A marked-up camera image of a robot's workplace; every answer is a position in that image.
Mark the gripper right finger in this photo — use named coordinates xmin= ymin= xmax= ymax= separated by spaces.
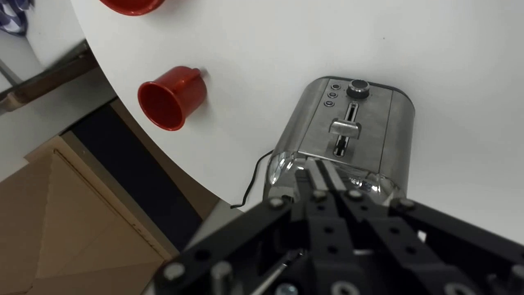
xmin=317 ymin=160 xmax=524 ymax=295

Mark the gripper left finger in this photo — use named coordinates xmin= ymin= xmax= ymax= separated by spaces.
xmin=152 ymin=159 xmax=333 ymax=295

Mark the silver toaster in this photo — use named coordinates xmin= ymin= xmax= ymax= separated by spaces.
xmin=263 ymin=76 xmax=416 ymax=205

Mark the silver toaster lever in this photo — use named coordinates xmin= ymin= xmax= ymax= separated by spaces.
xmin=329 ymin=118 xmax=362 ymax=140

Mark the black toaster knob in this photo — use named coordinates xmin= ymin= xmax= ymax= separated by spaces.
xmin=346 ymin=79 xmax=371 ymax=99

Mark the red cup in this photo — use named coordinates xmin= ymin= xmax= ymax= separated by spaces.
xmin=137 ymin=66 xmax=208 ymax=132

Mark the cardboard box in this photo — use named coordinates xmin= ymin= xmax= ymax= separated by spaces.
xmin=0 ymin=135 xmax=172 ymax=295

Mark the red bowl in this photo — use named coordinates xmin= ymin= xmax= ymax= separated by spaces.
xmin=99 ymin=0 xmax=166 ymax=16

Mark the blue checked cloth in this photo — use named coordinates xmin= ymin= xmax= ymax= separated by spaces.
xmin=0 ymin=0 xmax=35 ymax=36

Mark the black cable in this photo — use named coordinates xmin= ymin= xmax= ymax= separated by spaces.
xmin=230 ymin=150 xmax=274 ymax=209

